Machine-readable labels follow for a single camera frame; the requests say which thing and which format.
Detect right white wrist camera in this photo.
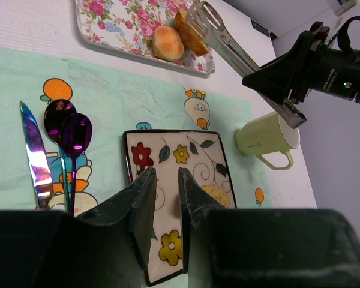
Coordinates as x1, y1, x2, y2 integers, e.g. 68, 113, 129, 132
326, 0, 360, 17

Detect floral rectangular tray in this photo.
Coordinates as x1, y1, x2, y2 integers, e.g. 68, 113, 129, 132
76, 0, 215, 76

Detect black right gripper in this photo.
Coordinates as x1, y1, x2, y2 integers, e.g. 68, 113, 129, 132
242, 16, 360, 104

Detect right corner table label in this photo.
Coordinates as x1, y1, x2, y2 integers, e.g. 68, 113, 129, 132
251, 19, 269, 37

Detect purple spoon lower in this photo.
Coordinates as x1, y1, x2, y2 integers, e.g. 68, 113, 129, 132
59, 113, 92, 215

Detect metal serving tongs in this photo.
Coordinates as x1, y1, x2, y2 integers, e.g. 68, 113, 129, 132
185, 1, 307, 128

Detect mint cartoon placemat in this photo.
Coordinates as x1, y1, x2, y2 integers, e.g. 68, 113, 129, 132
0, 47, 270, 210

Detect small round bun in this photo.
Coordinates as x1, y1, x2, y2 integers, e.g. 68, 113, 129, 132
152, 26, 184, 62

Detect iridescent table knife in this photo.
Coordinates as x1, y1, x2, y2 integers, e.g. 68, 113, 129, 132
19, 101, 53, 209

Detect purple spoon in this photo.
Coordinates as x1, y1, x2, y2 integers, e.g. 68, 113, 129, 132
59, 113, 92, 215
44, 99, 76, 212

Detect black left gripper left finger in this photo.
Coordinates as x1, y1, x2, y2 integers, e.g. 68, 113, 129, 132
0, 168, 156, 287

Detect herb bread slice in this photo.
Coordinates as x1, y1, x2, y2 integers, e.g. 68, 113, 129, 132
175, 7, 208, 57
202, 184, 230, 208

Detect purple spoon upper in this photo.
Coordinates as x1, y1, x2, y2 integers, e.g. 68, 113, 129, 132
44, 99, 76, 212

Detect light green mug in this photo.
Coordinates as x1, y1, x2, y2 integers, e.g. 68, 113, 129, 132
235, 112, 301, 170

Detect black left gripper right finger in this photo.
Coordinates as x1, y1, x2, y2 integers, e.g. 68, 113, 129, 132
178, 168, 360, 287

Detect square floral ceramic plate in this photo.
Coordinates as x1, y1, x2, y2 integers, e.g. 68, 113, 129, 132
122, 129, 236, 286

